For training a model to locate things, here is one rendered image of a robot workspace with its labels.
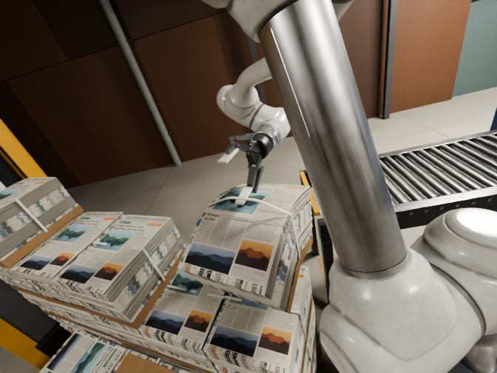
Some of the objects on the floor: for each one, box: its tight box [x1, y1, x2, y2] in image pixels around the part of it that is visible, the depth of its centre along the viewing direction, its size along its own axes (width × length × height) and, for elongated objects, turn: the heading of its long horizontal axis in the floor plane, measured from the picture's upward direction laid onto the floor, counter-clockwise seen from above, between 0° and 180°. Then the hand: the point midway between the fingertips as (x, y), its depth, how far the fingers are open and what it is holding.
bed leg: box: [311, 209, 320, 256], centre depth 180 cm, size 6×6×68 cm
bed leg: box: [320, 241, 334, 304], centre depth 138 cm, size 6×6×68 cm
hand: (232, 180), depth 66 cm, fingers open, 14 cm apart
